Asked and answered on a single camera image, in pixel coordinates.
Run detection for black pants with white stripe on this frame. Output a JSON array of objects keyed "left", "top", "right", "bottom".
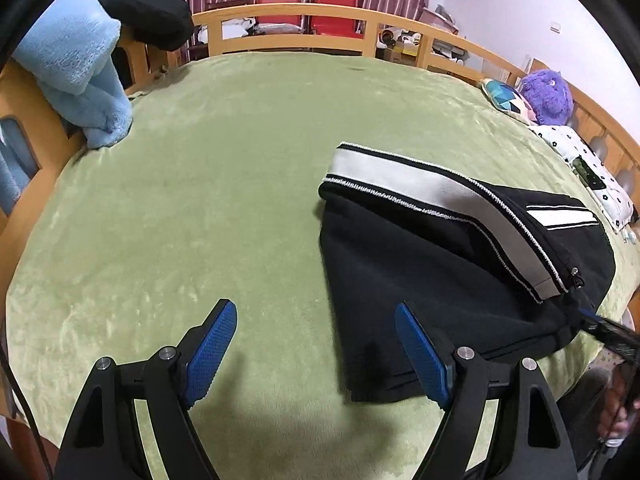
[{"left": 319, "top": 143, "right": 616, "bottom": 403}]

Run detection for person right hand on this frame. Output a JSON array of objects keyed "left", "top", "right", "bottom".
[{"left": 598, "top": 363, "right": 639, "bottom": 440}]

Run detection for star patterned bag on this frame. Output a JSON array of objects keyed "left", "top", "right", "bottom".
[{"left": 588, "top": 309, "right": 636, "bottom": 370}]

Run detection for white black-dotted pillow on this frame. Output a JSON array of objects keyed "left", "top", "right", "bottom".
[{"left": 529, "top": 125, "right": 634, "bottom": 232}]

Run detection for green bed blanket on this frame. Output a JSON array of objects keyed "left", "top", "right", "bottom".
[{"left": 4, "top": 52, "right": 640, "bottom": 480}]

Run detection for purple plush toy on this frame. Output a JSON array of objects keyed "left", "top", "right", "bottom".
[{"left": 520, "top": 68, "right": 574, "bottom": 126}]

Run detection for geometric teal cushion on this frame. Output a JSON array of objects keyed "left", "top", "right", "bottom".
[{"left": 480, "top": 78, "right": 536, "bottom": 125}]

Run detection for light blue fleece garment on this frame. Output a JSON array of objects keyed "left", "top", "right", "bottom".
[{"left": 0, "top": 0, "right": 136, "bottom": 216}]

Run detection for red chair right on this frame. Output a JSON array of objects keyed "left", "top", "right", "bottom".
[{"left": 308, "top": 0, "right": 366, "bottom": 40}]

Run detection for red chair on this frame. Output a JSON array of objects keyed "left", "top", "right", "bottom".
[
  {"left": 308, "top": 0, "right": 366, "bottom": 40},
  {"left": 254, "top": 0, "right": 304, "bottom": 28}
]

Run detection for red chair left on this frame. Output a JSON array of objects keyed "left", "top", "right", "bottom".
[{"left": 254, "top": 0, "right": 304, "bottom": 28}]

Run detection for black garment on rail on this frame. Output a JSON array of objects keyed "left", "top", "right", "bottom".
[{"left": 98, "top": 0, "right": 194, "bottom": 51}]

